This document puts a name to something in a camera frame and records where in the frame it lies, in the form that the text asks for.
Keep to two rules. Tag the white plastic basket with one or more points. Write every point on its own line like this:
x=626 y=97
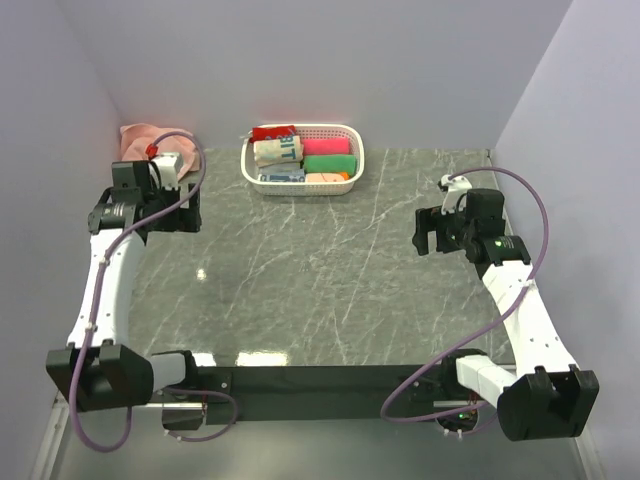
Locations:
x=303 y=159

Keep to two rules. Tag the beige printed rolled towel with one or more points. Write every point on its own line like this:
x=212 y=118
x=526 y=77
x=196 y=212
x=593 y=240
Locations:
x=271 y=152

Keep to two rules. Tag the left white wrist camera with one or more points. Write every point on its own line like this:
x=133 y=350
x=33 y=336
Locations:
x=164 y=167

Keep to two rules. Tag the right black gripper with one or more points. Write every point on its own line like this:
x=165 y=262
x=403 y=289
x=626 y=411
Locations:
x=433 y=219

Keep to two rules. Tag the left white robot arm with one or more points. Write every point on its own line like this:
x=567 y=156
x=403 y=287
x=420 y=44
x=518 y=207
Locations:
x=97 y=369

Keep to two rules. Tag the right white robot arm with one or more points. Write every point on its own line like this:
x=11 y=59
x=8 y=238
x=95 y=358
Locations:
x=548 y=395

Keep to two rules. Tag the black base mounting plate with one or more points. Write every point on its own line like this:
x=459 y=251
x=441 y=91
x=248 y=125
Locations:
x=292 y=393

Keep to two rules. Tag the peach orange rolled towel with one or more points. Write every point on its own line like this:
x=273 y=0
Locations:
x=326 y=177

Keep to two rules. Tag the red rolled towel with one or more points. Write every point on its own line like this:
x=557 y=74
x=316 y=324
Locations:
x=272 y=133

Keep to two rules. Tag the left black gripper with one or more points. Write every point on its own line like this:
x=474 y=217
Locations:
x=184 y=219

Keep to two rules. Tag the blue printed rolled towel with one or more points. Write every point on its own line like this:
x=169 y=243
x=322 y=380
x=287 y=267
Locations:
x=292 y=176

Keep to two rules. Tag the green rolled towel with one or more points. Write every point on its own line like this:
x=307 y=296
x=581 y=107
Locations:
x=335 y=163

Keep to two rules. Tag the hot pink rolled towel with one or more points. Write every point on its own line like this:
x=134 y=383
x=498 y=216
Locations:
x=326 y=146

